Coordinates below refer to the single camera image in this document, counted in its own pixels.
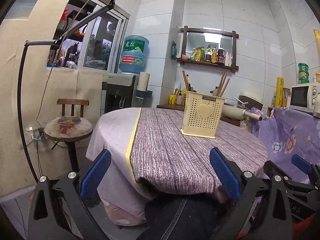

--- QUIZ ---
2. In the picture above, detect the wooden chair with cushion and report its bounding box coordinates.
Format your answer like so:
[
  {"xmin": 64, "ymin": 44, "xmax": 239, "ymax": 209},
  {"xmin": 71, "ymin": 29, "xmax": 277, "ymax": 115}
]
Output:
[{"xmin": 44, "ymin": 99, "xmax": 93, "ymax": 172}]

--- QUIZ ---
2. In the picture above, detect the brown wooden chopstick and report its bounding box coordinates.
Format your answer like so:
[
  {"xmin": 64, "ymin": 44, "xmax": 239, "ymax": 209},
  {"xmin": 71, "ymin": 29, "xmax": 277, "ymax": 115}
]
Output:
[{"xmin": 216, "ymin": 70, "xmax": 226, "ymax": 97}]

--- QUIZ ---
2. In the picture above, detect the purple striped tablecloth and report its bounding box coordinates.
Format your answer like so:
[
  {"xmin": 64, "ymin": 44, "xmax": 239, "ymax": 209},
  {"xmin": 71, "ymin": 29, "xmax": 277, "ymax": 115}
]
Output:
[{"xmin": 86, "ymin": 108, "xmax": 267, "ymax": 226}]

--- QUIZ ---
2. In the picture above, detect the blue water bottle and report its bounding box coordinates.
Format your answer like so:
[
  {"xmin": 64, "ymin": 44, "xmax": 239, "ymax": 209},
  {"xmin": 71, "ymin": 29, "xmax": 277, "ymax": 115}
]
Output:
[{"xmin": 118, "ymin": 35, "xmax": 149, "ymax": 75}]

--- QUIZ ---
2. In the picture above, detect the black chopstick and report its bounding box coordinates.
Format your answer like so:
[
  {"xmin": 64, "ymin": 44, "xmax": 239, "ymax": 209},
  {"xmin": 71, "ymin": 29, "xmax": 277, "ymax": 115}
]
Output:
[{"xmin": 186, "ymin": 74, "xmax": 193, "ymax": 92}]

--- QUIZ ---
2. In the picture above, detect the yellow roll package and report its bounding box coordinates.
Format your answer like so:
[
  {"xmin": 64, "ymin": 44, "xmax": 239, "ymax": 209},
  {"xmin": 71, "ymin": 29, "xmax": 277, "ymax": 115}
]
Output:
[{"xmin": 274, "ymin": 77, "xmax": 284, "ymax": 108}]

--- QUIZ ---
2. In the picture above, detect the yellow mug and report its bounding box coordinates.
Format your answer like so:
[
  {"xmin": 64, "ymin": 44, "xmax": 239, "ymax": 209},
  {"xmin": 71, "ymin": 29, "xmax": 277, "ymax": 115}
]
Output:
[{"xmin": 169, "ymin": 95, "xmax": 177, "ymax": 105}]

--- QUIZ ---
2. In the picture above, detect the white microwave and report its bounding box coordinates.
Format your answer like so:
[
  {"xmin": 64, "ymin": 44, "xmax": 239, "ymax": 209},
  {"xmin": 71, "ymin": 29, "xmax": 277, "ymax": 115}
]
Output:
[{"xmin": 290, "ymin": 82, "xmax": 320, "ymax": 113}]

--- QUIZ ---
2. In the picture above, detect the wooden handled spoon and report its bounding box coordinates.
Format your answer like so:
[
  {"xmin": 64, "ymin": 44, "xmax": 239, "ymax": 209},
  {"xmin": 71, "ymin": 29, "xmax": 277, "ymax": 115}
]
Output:
[{"xmin": 182, "ymin": 70, "xmax": 190, "ymax": 91}]

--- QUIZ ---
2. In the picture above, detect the wooden wall shelf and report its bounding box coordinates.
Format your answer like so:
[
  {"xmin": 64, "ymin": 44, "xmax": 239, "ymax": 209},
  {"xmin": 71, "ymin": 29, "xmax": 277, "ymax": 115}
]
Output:
[{"xmin": 177, "ymin": 26, "xmax": 239, "ymax": 73}]

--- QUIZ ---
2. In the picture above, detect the cream perforated utensil holder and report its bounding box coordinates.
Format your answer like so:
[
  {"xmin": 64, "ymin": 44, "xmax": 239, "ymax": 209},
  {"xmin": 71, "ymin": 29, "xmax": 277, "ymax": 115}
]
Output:
[{"xmin": 181, "ymin": 92, "xmax": 225, "ymax": 139}]

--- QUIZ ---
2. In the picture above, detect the water dispenser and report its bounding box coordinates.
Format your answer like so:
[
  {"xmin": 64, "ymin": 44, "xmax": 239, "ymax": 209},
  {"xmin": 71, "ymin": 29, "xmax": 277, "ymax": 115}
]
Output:
[{"xmin": 102, "ymin": 74, "xmax": 139, "ymax": 113}]

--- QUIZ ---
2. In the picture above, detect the purple floral cloth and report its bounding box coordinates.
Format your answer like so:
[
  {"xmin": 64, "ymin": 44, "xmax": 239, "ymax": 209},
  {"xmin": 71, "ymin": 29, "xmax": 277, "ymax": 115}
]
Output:
[{"xmin": 251, "ymin": 107, "xmax": 320, "ymax": 184}]

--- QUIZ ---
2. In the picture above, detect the green cans stack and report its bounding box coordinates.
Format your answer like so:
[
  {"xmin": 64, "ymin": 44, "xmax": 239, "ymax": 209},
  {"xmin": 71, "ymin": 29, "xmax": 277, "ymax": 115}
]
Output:
[{"xmin": 298, "ymin": 62, "xmax": 309, "ymax": 84}]

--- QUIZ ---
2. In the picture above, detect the white pan with handle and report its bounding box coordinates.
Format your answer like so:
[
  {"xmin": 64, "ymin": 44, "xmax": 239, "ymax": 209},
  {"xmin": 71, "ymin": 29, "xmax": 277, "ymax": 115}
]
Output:
[{"xmin": 222, "ymin": 97, "xmax": 262, "ymax": 121}]

